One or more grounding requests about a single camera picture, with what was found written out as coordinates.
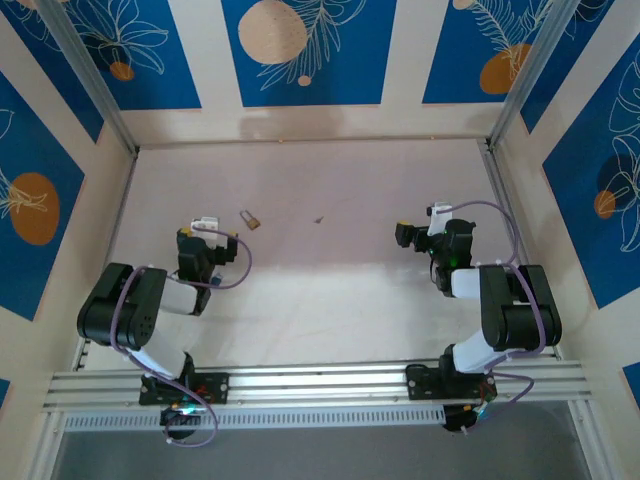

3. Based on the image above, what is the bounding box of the aluminium frame post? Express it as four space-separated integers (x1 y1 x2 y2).
35 0 140 157
487 0 586 151

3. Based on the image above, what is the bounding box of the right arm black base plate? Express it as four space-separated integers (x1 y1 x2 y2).
404 363 499 402

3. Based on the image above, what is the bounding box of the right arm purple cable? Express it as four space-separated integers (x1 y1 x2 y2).
442 199 547 436

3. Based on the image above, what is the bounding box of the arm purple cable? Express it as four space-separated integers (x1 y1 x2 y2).
442 199 547 436
110 223 253 447

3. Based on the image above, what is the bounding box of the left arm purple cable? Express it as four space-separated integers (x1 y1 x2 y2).
110 223 253 447

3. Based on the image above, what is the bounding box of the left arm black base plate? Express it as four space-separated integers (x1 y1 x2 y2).
138 370 231 406

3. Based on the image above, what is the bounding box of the aluminium mounting rail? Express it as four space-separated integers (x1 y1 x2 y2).
42 357 594 414

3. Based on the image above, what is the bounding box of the aluminium side rail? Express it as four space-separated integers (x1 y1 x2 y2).
73 149 139 372
480 139 562 360

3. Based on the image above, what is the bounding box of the slotted grey cable duct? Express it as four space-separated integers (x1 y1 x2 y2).
62 404 447 432

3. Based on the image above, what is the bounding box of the black connector box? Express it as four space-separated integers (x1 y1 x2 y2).
442 403 482 435
159 405 202 441

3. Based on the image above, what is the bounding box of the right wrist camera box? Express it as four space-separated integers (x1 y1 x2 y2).
426 201 454 237

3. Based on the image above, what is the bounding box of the aluminium frame leg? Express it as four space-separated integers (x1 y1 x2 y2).
567 399 610 480
28 410 69 480

